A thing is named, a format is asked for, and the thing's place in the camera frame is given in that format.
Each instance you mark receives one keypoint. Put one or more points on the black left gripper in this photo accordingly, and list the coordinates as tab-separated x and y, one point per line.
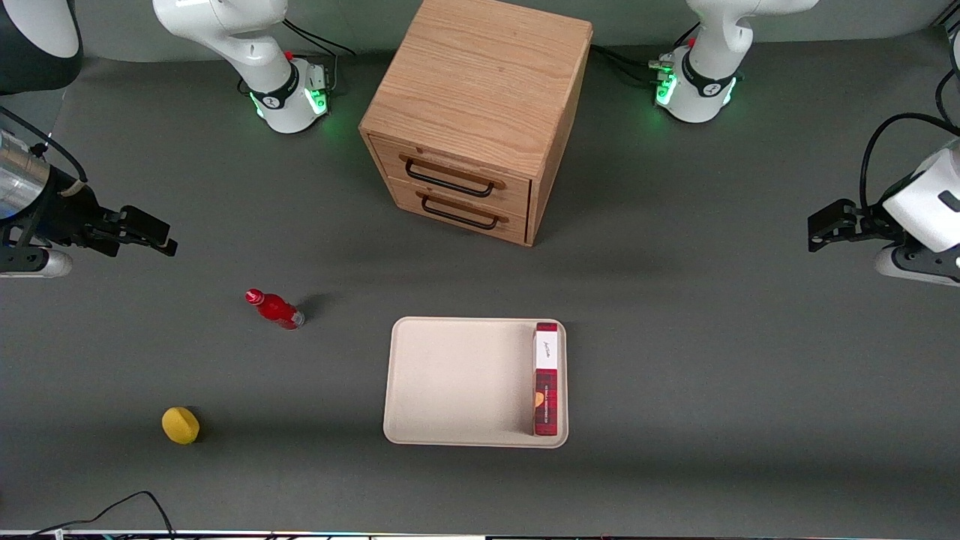
862	223

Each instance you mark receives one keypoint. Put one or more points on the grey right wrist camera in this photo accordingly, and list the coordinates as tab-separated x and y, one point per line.
45	263

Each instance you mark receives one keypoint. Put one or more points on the yellow lemon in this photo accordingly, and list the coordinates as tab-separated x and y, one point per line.
180	425

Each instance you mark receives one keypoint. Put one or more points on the wooden drawer front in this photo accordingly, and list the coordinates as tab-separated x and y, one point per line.
517	196
517	229

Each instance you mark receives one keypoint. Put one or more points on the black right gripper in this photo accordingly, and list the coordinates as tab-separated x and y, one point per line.
66	212

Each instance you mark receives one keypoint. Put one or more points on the wooden two-drawer cabinet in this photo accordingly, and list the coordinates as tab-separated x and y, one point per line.
480	75

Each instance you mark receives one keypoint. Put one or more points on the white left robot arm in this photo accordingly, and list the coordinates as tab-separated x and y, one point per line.
709	82

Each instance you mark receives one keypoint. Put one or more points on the beige plastic tray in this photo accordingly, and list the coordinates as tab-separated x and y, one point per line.
457	382

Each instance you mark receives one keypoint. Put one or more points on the red coke bottle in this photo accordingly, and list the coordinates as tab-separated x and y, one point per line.
276	309

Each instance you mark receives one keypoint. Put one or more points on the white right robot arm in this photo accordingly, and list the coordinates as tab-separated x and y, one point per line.
240	37

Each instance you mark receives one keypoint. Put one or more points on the red tartan shortbread box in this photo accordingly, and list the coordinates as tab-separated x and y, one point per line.
546	409

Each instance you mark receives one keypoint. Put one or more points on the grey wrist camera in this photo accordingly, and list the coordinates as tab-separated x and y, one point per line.
45	263
907	264

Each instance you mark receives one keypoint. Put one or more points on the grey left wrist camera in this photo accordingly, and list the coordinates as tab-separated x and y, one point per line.
907	264

